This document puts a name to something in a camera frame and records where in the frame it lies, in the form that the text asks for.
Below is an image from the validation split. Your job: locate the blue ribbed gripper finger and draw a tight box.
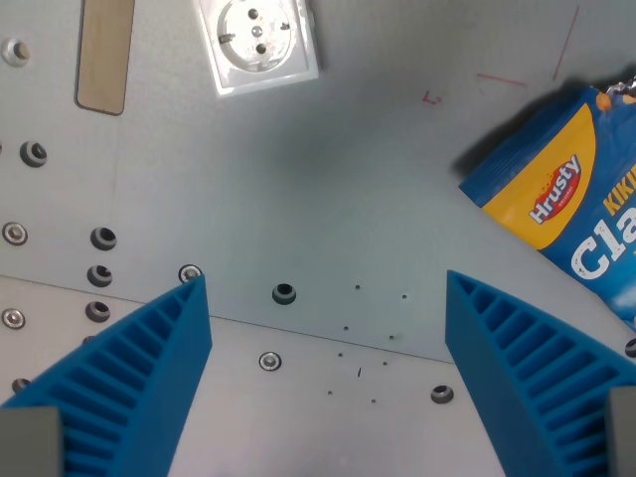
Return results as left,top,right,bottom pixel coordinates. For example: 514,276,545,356
0,274,214,477
444,269,636,477

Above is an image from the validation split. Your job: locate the blue yellow Hrusty snack bag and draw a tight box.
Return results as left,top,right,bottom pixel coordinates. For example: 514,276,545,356
457,74,636,333

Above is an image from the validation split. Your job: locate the light wooden strip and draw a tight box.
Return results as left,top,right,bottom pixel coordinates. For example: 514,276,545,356
75,0,136,116

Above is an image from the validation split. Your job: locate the white wall power socket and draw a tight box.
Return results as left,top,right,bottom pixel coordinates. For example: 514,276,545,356
192,0,322,97

